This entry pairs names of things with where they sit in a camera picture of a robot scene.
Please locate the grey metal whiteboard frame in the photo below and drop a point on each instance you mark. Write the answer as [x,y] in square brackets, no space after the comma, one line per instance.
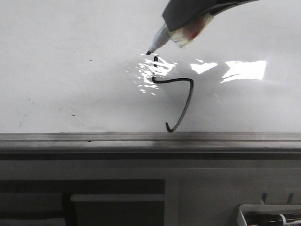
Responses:
[151,146]

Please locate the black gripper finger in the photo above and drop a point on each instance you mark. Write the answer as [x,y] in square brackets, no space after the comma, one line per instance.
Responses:
[179,13]

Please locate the white marker with taped magnet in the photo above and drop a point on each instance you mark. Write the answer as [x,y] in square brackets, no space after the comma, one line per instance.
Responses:
[182,36]

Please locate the white marker tray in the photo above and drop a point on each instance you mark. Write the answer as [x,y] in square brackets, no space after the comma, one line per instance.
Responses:
[245,209]

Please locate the white whiteboard surface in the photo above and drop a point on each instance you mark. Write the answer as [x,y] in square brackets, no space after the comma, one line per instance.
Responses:
[81,66]

